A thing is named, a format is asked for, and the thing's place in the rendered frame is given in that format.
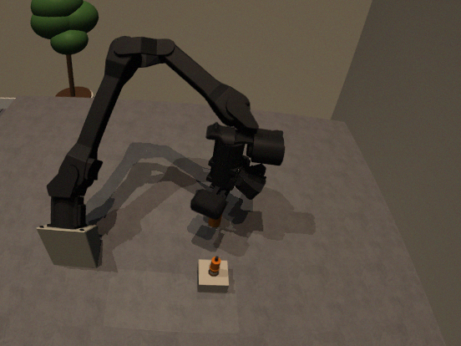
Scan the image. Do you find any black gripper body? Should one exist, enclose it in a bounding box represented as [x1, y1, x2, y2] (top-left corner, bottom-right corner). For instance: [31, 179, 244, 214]
[190, 155, 251, 219]

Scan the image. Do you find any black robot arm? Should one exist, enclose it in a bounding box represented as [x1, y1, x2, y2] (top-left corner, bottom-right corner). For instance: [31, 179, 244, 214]
[47, 36, 285, 229]

